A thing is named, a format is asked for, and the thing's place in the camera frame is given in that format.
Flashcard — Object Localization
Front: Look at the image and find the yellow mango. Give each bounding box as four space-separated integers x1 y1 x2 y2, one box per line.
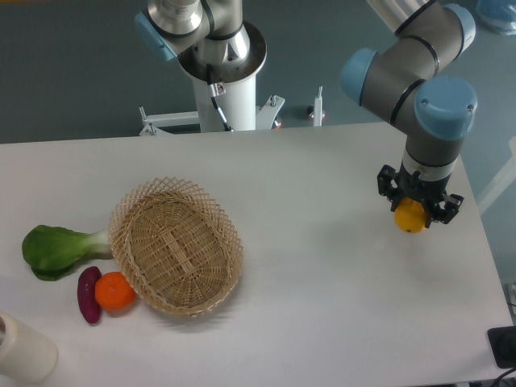
394 198 427 234

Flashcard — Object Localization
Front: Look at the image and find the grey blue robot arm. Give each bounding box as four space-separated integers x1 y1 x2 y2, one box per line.
135 1 477 233

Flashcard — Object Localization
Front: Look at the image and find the cream cylindrical bottle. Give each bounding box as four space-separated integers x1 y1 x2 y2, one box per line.
1 312 58 384

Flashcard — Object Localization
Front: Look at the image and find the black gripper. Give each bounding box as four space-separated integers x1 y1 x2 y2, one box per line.
377 160 464 228

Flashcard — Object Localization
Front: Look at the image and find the white frame leg right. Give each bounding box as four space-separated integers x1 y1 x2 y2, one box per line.
476 137 515 215

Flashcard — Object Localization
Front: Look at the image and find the white levelling foot bracket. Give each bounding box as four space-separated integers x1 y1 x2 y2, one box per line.
306 85 326 127

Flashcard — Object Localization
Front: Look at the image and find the woven bamboo basket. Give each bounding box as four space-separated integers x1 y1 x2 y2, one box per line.
109 177 243 316

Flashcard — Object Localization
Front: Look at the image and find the green bok choy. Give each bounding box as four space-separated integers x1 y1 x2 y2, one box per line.
21 225 111 281

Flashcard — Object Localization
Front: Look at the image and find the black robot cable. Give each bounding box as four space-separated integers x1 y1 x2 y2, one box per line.
205 63 235 133

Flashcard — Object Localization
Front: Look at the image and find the purple sweet potato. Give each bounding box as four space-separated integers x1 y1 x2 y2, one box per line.
77 266 102 325

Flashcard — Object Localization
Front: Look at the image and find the blue bag in corner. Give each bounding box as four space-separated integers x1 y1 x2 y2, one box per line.
476 0 515 35

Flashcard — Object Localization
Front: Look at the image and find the orange tangerine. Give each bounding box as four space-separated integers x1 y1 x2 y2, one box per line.
94 272 135 311

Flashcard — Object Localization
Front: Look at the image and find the black device at edge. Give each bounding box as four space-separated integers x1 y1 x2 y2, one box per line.
487 326 515 368

